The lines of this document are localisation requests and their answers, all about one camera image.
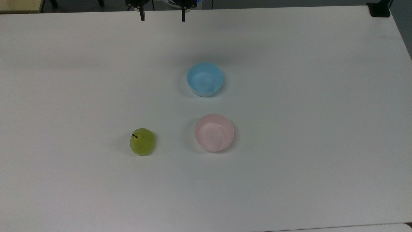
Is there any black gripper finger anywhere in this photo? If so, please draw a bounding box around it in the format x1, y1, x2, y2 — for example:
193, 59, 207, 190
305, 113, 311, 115
126, 0, 150, 22
176, 0, 197, 22

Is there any pale pink plastic bowl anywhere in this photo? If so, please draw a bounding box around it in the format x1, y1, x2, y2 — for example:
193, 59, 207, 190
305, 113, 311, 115
194, 113, 235, 152

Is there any black table clamp block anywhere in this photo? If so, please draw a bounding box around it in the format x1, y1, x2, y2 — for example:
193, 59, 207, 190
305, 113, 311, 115
366, 0, 394, 18

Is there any green pear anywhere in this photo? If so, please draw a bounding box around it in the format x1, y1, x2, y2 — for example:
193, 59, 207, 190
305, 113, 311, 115
130, 128, 155, 156

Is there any light wooden table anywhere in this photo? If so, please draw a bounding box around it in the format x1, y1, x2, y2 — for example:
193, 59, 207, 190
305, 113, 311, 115
0, 0, 44, 14

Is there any light blue plastic bowl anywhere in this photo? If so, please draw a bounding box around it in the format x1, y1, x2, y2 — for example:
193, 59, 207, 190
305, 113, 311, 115
187, 62, 224, 98

